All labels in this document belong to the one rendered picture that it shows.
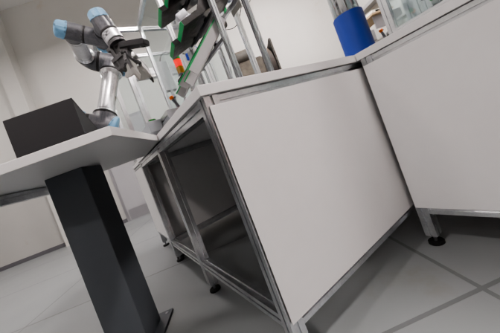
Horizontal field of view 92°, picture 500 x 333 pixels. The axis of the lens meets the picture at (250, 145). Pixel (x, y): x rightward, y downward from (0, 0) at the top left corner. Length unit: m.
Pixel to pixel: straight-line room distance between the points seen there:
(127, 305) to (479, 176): 1.44
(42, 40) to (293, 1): 5.57
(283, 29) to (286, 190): 5.67
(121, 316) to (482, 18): 1.67
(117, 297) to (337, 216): 0.98
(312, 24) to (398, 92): 5.46
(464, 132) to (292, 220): 0.65
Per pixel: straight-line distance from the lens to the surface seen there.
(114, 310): 1.38
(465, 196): 1.17
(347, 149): 0.96
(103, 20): 1.26
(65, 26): 1.36
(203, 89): 0.67
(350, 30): 1.49
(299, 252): 0.78
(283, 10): 6.46
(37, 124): 1.31
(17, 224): 7.20
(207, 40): 1.07
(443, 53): 1.05
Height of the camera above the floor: 0.67
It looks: 1 degrees down
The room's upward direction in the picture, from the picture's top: 21 degrees counter-clockwise
